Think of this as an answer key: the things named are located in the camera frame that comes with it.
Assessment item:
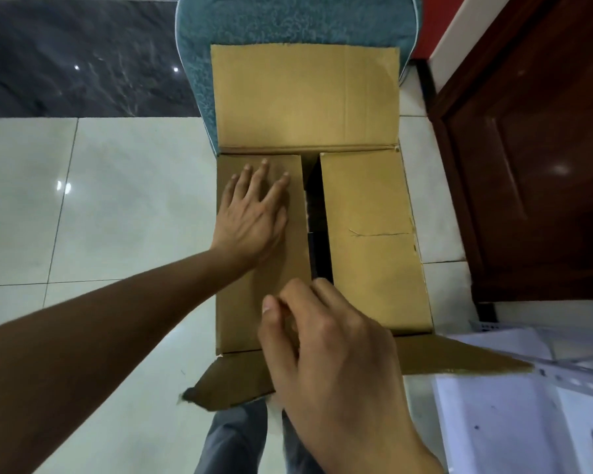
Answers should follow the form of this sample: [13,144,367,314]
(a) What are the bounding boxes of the person's left hand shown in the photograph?
[210,159,292,277]

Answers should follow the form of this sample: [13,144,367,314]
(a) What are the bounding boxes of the person's right hand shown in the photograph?
[258,278,446,474]

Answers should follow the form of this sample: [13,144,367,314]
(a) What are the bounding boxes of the small printed brown carton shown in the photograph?
[181,44,534,413]

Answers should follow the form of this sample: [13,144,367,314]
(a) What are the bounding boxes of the white metal shelving rack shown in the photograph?
[429,325,593,474]

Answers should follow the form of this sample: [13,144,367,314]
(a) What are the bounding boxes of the person's left forearm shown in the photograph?
[0,250,246,474]

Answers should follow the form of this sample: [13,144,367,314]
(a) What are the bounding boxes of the person's grey trouser legs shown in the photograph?
[194,398,325,474]

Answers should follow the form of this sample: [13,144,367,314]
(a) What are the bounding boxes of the teal fabric chair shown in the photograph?
[175,0,423,156]

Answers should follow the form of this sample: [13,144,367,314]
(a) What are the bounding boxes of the dark wooden door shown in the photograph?
[429,0,593,304]

